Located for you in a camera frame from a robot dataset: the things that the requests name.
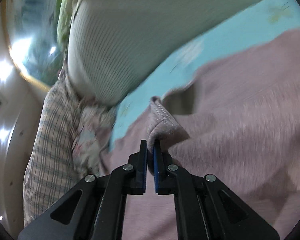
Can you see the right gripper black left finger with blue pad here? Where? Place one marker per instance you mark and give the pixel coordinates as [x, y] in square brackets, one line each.
[95, 207]

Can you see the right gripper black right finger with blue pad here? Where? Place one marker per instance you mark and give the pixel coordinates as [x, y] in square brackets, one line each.
[205, 207]

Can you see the mauve fuzzy garment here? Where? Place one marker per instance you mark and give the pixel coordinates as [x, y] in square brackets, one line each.
[239, 119]

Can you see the plaid checked quilt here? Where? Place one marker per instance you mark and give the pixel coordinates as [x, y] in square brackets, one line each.
[50, 171]

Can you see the pink floral pillow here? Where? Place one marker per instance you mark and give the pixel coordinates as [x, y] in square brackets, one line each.
[93, 136]

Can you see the green striped pillow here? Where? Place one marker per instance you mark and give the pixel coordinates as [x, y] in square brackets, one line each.
[115, 44]

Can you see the blue floral bed sheet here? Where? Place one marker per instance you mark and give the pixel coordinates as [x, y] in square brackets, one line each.
[257, 24]

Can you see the gold framed landscape painting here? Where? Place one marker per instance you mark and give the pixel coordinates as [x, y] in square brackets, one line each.
[31, 34]

